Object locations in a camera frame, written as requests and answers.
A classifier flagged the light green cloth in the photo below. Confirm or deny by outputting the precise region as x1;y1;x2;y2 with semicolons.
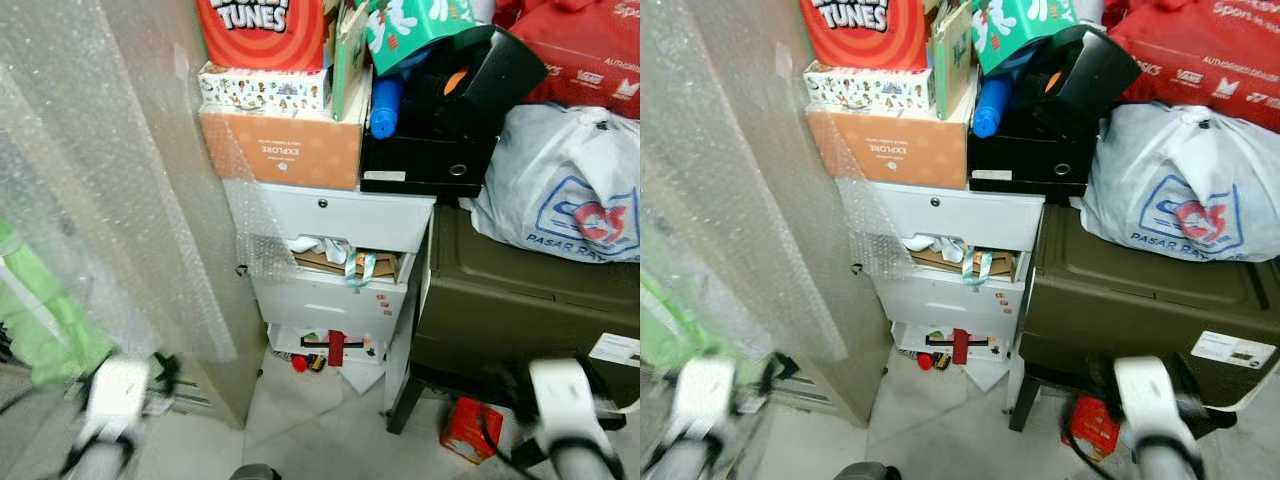
640;268;743;383
0;220;113;388

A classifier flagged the red black tool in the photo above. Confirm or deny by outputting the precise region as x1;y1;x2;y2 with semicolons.
300;329;377;367
925;327;992;367

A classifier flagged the white paper sheet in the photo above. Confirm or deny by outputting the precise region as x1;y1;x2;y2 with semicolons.
338;360;388;394
964;358;1012;394

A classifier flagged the white crumpled cloth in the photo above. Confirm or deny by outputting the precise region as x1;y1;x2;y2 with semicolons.
284;234;352;264
902;232;969;263

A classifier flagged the bubble wrapped panel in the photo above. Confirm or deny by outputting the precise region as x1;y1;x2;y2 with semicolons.
0;0;269;431
640;0;893;428

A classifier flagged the brown cardboard piece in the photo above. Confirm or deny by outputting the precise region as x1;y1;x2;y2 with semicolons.
912;248;1019;280
294;250;402;282

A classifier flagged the teal patterned ribbon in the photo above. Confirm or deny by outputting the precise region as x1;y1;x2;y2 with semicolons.
964;248;1000;290
344;250;380;292

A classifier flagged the black stool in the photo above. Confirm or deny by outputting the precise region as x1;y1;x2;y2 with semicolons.
1008;360;1243;443
385;360;531;436

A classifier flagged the white drawer unit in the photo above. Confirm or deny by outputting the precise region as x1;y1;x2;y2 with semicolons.
222;180;437;367
850;180;1047;364

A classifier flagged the orange cardboard box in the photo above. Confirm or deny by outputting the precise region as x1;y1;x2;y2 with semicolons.
198;105;364;192
805;105;972;190

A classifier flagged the olive plastic storage box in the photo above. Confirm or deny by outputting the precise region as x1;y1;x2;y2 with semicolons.
1018;205;1280;413
410;205;641;408

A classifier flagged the white printed plastic bag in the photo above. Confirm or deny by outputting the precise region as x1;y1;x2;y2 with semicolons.
1077;100;1280;264
468;102;641;264

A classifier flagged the small red box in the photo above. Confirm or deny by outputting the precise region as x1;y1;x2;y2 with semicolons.
440;396;505;467
1062;394;1123;463

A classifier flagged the white cartoon patterned box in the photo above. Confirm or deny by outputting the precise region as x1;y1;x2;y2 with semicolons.
803;60;942;114
197;62;332;114

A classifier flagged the blue bottle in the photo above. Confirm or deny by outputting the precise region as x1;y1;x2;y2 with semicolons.
972;75;1012;140
369;75;405;140

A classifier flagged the black file box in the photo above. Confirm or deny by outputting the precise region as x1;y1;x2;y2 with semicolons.
358;25;550;199
965;25;1144;199

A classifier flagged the red Looney Tunes box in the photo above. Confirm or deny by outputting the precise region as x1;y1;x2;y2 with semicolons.
195;0;330;72
799;0;930;72

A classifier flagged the slim green box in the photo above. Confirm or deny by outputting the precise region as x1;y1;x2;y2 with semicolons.
332;0;374;122
930;0;977;122

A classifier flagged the green white printed bag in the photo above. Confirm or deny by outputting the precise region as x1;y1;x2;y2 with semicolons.
365;0;482;77
970;0;1082;77

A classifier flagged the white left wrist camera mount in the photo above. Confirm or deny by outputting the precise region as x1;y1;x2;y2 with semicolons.
670;356;741;447
78;354;153;447

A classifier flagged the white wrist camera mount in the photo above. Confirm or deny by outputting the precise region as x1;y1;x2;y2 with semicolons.
670;356;741;447
78;354;153;447
527;357;613;453
1112;354;1198;453

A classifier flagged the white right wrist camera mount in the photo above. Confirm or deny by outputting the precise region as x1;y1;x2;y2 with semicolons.
527;357;613;453
1112;354;1198;453

